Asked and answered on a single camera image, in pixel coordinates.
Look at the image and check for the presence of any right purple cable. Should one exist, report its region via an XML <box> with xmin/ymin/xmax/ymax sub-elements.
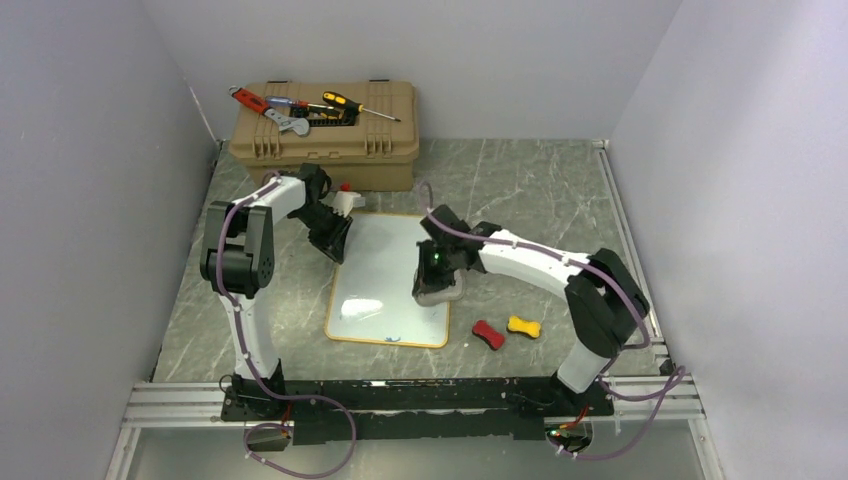
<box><xmin>417</xmin><ymin>180</ymin><xmax>687</xmax><ymax>463</ymax></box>

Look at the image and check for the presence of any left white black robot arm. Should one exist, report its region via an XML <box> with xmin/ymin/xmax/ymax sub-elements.
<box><xmin>199</xmin><ymin>163</ymin><xmax>364</xmax><ymax>420</ymax></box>

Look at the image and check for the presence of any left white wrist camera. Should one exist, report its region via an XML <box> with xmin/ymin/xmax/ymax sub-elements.
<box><xmin>331</xmin><ymin>191</ymin><xmax>366</xmax><ymax>217</ymax></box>

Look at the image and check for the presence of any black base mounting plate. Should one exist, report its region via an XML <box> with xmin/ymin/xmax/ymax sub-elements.
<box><xmin>221</xmin><ymin>376</ymin><xmax>614</xmax><ymax>445</ymax></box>

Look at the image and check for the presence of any red bone shaped eraser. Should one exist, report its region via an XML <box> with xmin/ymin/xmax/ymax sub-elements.
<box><xmin>472</xmin><ymin>320</ymin><xmax>505</xmax><ymax>351</ymax></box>

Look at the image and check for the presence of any purple cable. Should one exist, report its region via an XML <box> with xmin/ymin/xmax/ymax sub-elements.
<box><xmin>215</xmin><ymin>172</ymin><xmax>359</xmax><ymax>480</ymax></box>
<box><xmin>417</xmin><ymin>180</ymin><xmax>687</xmax><ymax>463</ymax></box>

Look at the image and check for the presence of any blue red small screwdriver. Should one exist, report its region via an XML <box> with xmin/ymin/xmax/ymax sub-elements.
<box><xmin>264</xmin><ymin>96</ymin><xmax>335</xmax><ymax>111</ymax></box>

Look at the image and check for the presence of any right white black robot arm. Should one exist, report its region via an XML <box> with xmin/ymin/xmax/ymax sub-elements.
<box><xmin>412</xmin><ymin>205</ymin><xmax>650</xmax><ymax>415</ymax></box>

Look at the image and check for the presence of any tan plastic toolbox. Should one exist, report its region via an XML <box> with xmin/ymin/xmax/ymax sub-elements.
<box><xmin>229</xmin><ymin>80</ymin><xmax>420</xmax><ymax>192</ymax></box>

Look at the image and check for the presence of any yellow black screwdriver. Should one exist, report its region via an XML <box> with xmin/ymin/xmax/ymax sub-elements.
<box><xmin>322</xmin><ymin>91</ymin><xmax>400</xmax><ymax>122</ymax></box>

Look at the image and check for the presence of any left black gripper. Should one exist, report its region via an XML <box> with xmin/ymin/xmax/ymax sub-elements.
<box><xmin>293</xmin><ymin>205</ymin><xmax>354</xmax><ymax>265</ymax></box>

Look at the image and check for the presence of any yellow bone shaped eraser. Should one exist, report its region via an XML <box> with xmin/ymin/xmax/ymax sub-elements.
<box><xmin>507</xmin><ymin>316</ymin><xmax>542</xmax><ymax>339</ymax></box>

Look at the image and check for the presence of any aluminium extrusion rail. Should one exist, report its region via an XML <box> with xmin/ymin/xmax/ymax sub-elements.
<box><xmin>122</xmin><ymin>375</ymin><xmax>707</xmax><ymax>428</ymax></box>

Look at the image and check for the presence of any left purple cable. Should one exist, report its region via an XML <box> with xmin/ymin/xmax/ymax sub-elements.
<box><xmin>215</xmin><ymin>172</ymin><xmax>359</xmax><ymax>480</ymax></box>

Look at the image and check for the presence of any yellow framed whiteboard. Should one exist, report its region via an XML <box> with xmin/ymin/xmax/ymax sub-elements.
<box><xmin>324</xmin><ymin>212</ymin><xmax>450</xmax><ymax>349</ymax></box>

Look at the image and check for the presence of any red handled adjustable wrench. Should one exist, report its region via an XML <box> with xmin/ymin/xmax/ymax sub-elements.
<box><xmin>228</xmin><ymin>86</ymin><xmax>310</xmax><ymax>137</ymax></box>

